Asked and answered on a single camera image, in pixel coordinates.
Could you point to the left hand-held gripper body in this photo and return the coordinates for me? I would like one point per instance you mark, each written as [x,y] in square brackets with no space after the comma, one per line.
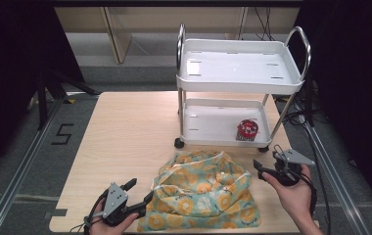
[115,200]

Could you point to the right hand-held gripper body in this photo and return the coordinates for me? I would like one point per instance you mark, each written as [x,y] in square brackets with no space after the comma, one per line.
[293,158]

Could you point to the red lidded dark jar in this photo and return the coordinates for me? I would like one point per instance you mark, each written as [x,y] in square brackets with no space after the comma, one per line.
[247,130]

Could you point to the lemon print cloth bag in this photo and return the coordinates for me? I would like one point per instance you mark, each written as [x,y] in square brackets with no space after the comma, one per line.
[200,196]

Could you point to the white two-tier trolley cart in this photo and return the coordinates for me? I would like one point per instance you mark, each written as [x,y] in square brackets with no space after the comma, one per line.
[239,68]

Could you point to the person's left hand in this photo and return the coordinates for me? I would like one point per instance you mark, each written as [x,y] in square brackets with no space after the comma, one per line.
[109,230]

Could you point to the person's right hand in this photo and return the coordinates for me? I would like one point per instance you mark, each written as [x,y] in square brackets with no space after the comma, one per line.
[295,199]

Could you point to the dark curtain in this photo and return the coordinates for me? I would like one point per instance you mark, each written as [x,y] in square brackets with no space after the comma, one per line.
[8,81]
[360,81]

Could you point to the black tripod stand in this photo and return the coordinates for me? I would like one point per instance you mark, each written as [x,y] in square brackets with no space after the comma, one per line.
[43,98]

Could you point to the beige wooden furniture panel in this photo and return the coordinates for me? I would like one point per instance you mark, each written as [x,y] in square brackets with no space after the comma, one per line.
[118,36]

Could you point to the metal floor rail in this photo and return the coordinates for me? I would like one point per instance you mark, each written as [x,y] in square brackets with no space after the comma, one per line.
[14,182]
[337,186]

